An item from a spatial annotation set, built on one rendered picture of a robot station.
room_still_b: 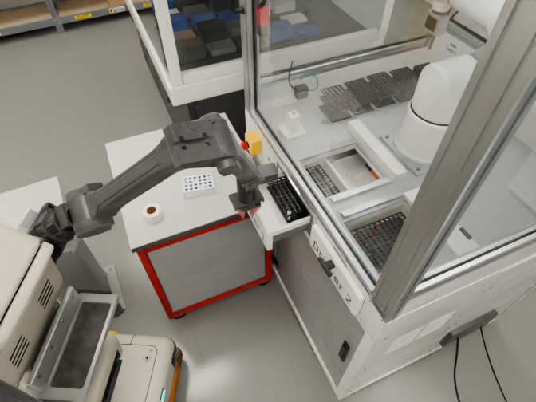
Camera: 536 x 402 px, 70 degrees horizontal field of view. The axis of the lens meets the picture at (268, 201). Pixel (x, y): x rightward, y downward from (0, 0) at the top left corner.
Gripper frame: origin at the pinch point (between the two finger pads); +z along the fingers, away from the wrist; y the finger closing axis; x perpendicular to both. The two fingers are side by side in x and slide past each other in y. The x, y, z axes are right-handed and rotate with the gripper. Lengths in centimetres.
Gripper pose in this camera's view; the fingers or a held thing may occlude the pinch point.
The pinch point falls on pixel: (246, 214)
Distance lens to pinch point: 130.8
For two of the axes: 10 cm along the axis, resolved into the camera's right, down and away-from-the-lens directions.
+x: -4.1, -7.1, 5.8
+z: -0.1, 6.4, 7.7
